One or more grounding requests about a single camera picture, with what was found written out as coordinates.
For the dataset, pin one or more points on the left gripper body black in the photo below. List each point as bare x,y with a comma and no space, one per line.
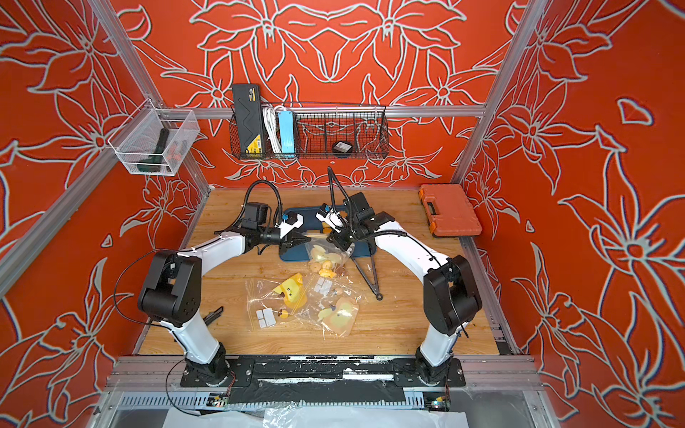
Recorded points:
271,235

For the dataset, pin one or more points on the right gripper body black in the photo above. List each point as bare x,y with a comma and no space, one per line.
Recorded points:
349,234

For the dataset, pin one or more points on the dark blue tray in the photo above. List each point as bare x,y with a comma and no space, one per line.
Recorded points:
312,224

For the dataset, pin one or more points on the bag with cream bear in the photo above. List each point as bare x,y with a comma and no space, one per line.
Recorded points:
325,258

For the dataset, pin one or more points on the black metal tongs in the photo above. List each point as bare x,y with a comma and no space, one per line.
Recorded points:
369,275

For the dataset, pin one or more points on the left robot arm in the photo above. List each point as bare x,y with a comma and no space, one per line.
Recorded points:
172,291

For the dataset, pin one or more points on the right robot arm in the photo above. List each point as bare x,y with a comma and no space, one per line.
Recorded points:
451,298

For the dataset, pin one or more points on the bag with yellow duck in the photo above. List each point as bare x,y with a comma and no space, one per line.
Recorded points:
272,303

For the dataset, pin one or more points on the orange tool case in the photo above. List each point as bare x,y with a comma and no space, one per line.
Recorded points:
449,212

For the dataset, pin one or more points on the black box in basket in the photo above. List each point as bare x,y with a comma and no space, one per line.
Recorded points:
249,119

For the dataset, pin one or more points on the light blue power bank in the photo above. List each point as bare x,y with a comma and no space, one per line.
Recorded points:
287,131

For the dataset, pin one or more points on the black wire wall basket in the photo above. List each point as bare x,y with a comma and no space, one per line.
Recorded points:
319,126

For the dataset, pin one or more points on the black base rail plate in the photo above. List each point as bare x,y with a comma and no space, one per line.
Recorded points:
330,380

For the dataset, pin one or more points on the dark green screwdriver handle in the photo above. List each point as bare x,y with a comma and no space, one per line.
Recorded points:
153,162

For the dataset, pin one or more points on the clear acrylic wall bin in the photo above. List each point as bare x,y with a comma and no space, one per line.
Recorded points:
136,137

